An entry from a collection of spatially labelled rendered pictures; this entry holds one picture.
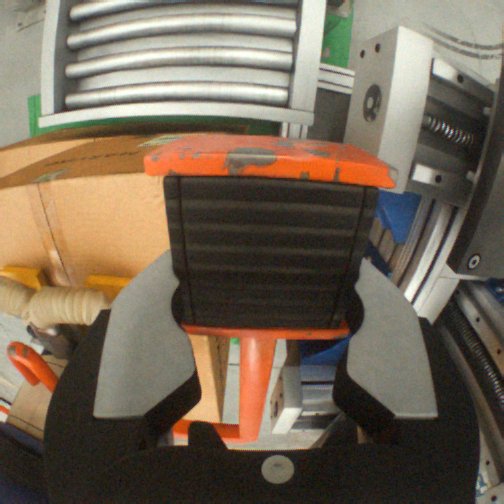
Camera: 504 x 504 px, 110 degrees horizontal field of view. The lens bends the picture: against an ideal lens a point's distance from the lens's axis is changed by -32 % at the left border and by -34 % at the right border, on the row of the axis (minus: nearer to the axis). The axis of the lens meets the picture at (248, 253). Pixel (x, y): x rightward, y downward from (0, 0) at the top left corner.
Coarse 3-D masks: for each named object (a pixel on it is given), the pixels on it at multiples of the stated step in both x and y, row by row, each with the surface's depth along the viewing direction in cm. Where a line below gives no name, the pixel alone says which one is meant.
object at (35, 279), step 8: (8, 272) 29; (16, 272) 29; (24, 272) 29; (32, 272) 29; (40, 272) 29; (24, 280) 29; (32, 280) 29; (40, 280) 29; (32, 288) 30; (40, 288) 30; (32, 336) 32
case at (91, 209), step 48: (96, 144) 50; (144, 144) 41; (0, 192) 24; (48, 192) 24; (96, 192) 24; (144, 192) 25; (0, 240) 28; (48, 240) 28; (96, 240) 28; (144, 240) 27; (192, 336) 36
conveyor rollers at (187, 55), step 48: (96, 0) 36; (144, 0) 39; (192, 0) 41; (240, 0) 41; (288, 0) 40; (192, 48) 46; (240, 48) 47; (96, 96) 51; (144, 96) 52; (192, 96) 53; (240, 96) 53; (288, 96) 54
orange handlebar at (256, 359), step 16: (16, 352) 19; (32, 352) 20; (240, 352) 15; (256, 352) 15; (272, 352) 15; (16, 368) 21; (32, 368) 20; (48, 368) 22; (240, 368) 16; (256, 368) 16; (32, 384) 23; (48, 384) 22; (240, 384) 17; (256, 384) 17; (240, 400) 19; (256, 400) 18; (240, 416) 20; (256, 416) 20; (176, 432) 24; (224, 432) 25; (240, 432) 23; (256, 432) 23
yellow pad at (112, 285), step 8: (88, 280) 29; (96, 280) 29; (104, 280) 29; (112, 280) 29; (120, 280) 29; (128, 280) 29; (88, 288) 29; (96, 288) 29; (104, 288) 29; (112, 288) 29; (120, 288) 28; (112, 296) 29
